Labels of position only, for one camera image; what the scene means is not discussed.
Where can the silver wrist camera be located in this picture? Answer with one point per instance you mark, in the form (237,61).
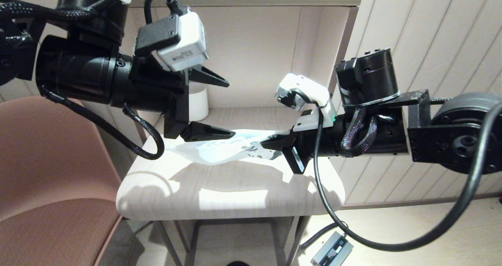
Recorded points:
(306,83)
(184,42)

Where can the pink upholstered chair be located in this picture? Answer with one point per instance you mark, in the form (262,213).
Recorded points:
(47,179)

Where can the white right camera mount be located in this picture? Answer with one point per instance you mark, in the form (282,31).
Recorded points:
(313,123)

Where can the white ribbed ceramic mug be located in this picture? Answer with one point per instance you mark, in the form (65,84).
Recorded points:
(199,105)

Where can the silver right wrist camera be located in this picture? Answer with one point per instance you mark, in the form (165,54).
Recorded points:
(306,83)

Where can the grey power adapter box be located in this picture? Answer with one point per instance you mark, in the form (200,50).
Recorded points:
(331,252)

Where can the white floral zip pouch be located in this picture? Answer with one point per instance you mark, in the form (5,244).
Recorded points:
(219,152)

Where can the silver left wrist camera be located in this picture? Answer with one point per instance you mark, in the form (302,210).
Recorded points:
(184,42)

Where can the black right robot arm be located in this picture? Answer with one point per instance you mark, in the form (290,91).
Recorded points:
(396,140)

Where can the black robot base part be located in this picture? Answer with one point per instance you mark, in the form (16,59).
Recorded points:
(238,264)

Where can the black braided left arm sleeve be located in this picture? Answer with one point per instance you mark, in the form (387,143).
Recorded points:
(155,156)

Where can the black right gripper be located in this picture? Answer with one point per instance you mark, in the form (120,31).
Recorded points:
(300,156)

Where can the black braided arm sleeve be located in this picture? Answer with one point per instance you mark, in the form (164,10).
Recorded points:
(349,142)
(155,156)

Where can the black braided right arm sleeve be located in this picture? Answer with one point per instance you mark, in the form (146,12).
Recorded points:
(349,142)

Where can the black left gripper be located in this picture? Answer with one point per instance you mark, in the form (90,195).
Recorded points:
(172,101)

